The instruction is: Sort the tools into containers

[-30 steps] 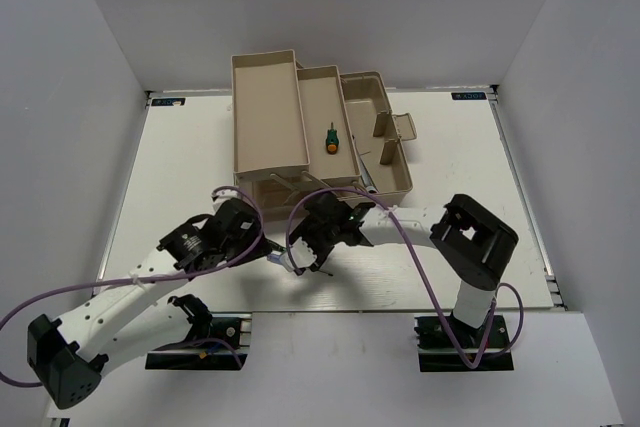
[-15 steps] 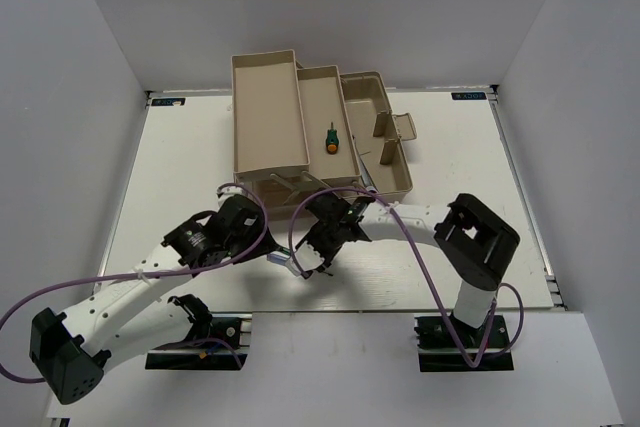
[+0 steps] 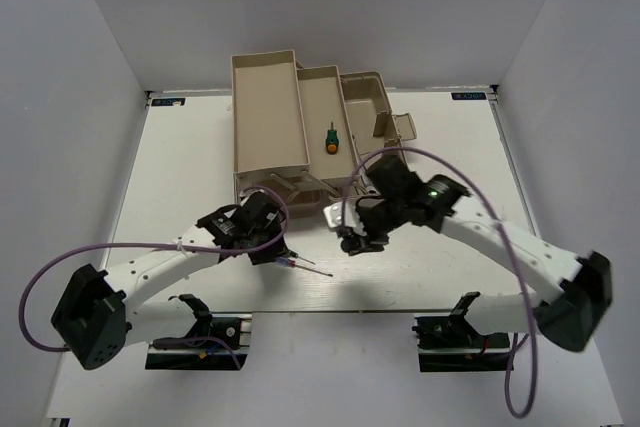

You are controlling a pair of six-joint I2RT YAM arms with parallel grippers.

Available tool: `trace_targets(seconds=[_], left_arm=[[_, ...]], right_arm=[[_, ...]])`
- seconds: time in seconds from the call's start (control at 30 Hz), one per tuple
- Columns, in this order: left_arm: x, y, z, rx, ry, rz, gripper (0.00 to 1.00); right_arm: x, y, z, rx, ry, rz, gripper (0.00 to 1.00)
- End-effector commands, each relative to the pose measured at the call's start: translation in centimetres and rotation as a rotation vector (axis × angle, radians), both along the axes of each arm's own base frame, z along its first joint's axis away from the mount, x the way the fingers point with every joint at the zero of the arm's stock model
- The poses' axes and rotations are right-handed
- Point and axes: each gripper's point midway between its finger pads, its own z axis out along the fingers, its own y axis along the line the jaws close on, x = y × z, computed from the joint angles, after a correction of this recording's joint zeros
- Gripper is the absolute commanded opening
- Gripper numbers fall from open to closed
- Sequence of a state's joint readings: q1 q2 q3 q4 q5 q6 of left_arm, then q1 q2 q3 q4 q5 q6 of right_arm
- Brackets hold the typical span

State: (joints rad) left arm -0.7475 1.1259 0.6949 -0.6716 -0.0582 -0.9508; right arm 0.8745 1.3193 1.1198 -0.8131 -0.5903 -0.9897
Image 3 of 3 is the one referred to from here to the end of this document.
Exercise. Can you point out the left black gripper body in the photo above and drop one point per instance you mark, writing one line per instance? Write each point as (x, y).
(277, 248)

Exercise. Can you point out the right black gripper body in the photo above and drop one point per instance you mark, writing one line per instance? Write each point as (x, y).
(379, 221)

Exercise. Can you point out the green orange stubby screwdriver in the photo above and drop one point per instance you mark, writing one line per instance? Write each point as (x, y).
(332, 140)

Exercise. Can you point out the beige plastic toolbox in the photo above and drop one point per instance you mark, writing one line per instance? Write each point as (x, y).
(282, 111)

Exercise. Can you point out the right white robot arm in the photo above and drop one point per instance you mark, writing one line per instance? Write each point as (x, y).
(564, 295)

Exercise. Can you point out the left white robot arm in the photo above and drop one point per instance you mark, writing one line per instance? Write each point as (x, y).
(102, 311)

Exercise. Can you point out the black precision screwdriver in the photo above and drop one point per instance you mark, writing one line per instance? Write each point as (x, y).
(295, 255)

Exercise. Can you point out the blue handled screwdriver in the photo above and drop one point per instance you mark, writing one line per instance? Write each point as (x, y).
(293, 264)

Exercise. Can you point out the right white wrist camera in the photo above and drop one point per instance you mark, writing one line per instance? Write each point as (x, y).
(342, 218)

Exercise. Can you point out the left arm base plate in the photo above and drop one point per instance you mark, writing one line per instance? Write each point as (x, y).
(214, 343)

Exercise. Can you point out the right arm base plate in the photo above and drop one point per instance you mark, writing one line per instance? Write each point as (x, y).
(448, 346)

